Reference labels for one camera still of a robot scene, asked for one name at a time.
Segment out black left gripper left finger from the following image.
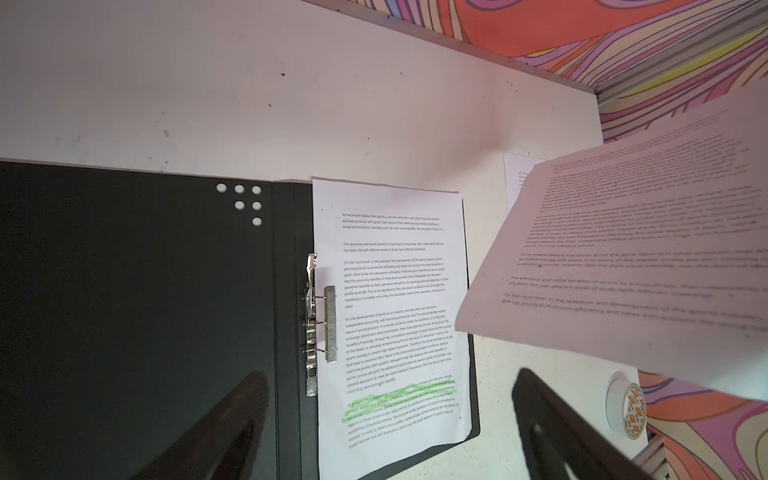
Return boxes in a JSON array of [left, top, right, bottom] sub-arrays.
[[134, 371, 270, 479]]

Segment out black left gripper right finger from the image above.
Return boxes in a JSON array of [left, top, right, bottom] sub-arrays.
[[511, 368, 649, 479]]

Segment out printed paper sheet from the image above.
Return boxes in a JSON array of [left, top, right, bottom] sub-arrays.
[[312, 179, 473, 479], [456, 80, 767, 401], [503, 152, 543, 209]]

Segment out metal folder clip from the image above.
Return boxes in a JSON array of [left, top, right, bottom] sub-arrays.
[[302, 253, 338, 397]]

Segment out clear tape roll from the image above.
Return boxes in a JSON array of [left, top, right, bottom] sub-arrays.
[[605, 372, 648, 440]]

